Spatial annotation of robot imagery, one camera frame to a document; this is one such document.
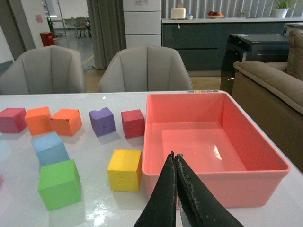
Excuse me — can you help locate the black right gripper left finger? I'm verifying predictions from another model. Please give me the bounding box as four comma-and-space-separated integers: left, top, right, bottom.
135, 152, 177, 227

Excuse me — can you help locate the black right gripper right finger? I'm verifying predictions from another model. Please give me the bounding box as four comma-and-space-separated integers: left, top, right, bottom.
175, 154, 243, 227

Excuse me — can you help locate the light blue foam cube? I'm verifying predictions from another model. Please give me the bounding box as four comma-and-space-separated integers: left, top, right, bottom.
31, 132, 70, 166

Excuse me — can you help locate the yellow foam cube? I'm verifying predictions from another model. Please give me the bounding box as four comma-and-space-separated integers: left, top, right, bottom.
107, 149, 142, 192

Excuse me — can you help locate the pink plastic bin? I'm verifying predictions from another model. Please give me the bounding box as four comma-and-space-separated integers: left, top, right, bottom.
142, 92, 291, 208

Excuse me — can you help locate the dark red foam cube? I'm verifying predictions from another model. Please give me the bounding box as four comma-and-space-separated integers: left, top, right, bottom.
121, 109, 145, 139

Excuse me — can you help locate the green foam cube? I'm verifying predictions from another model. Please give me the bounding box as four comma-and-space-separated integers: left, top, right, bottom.
37, 159, 82, 211

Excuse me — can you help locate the purple notched foam cube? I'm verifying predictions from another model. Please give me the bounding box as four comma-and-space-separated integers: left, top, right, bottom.
89, 107, 116, 137

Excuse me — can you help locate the orange foam cube right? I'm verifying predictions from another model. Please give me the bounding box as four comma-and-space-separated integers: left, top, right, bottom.
50, 108, 82, 136

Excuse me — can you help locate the orange foam cube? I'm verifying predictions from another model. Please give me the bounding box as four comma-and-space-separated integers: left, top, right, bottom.
25, 106, 53, 135
50, 108, 82, 136

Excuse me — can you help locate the beige sofa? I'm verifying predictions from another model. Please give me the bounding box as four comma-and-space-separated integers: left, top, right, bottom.
232, 29, 303, 171

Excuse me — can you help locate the grey armchair right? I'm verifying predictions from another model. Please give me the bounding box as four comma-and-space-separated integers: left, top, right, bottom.
98, 45, 193, 93

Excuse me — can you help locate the grey armchair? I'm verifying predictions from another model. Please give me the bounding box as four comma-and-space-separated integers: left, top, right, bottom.
0, 45, 86, 95
98, 45, 193, 93

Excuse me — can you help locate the orange foam cube left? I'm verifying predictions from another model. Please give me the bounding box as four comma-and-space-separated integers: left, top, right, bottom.
25, 106, 53, 135

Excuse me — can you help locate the dark grey counter cabinet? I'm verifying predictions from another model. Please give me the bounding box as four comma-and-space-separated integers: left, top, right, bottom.
161, 17, 303, 75

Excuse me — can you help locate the black appliance box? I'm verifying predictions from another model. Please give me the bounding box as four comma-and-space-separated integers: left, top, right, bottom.
220, 34, 289, 94

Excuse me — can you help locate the crimson foam cube left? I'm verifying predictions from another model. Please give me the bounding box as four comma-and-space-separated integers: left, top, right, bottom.
0, 108, 27, 133

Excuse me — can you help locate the grey armchair left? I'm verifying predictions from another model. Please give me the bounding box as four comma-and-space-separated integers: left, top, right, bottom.
0, 45, 86, 95

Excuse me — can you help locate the small teal bowl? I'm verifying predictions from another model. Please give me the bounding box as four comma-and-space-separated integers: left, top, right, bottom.
186, 14, 193, 20

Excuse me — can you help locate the fruit bowl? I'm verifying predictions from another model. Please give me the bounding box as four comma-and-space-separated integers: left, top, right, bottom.
207, 11, 224, 19

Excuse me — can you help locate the white drawer cabinet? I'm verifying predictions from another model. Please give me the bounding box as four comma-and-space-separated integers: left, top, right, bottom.
123, 0, 161, 48

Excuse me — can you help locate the white toaster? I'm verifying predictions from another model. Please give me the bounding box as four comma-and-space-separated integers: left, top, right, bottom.
170, 3, 186, 19

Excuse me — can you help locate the grey curtain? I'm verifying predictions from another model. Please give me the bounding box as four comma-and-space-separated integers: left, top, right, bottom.
87, 0, 126, 69

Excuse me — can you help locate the red box on floor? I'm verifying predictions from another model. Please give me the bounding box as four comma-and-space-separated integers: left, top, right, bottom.
40, 32, 55, 47

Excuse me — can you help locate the potted green plant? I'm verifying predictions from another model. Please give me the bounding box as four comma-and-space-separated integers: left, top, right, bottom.
270, 0, 300, 18

